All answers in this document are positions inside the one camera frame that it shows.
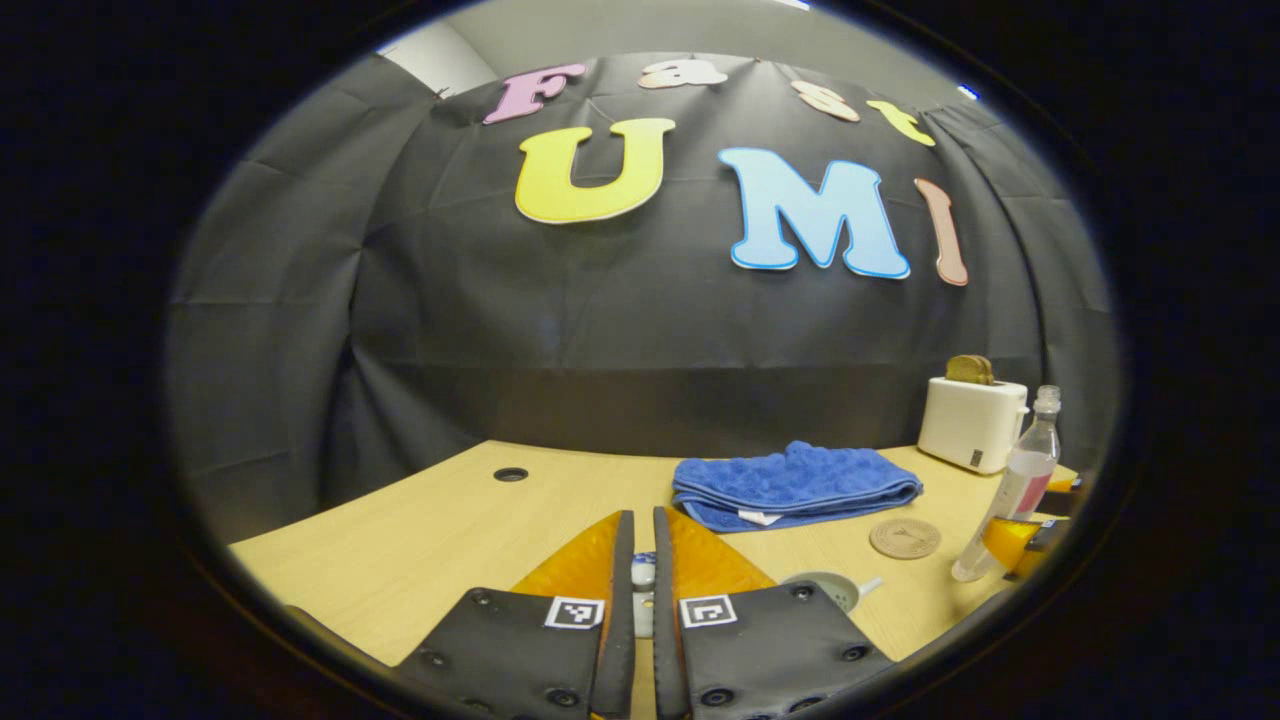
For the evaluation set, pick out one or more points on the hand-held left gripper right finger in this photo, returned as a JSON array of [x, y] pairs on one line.
[[665, 620]]

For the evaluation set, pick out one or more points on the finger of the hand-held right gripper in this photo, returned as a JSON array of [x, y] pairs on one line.
[[1062, 482], [1010, 540]]

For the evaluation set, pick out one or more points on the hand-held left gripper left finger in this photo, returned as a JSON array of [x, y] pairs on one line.
[[622, 600]]

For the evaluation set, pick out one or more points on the clear plastic water bottle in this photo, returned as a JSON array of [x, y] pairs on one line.
[[1020, 480]]

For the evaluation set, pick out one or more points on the round cork coaster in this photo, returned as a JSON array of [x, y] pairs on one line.
[[905, 538]]

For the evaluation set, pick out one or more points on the white ceramic teacup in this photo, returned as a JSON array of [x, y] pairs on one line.
[[835, 588]]

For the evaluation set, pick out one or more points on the white toaster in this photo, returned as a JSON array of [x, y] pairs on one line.
[[970, 420]]

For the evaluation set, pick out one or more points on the brown bread slice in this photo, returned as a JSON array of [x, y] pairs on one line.
[[970, 370]]

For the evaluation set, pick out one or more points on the folded blue towel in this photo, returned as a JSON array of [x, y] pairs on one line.
[[790, 485]]

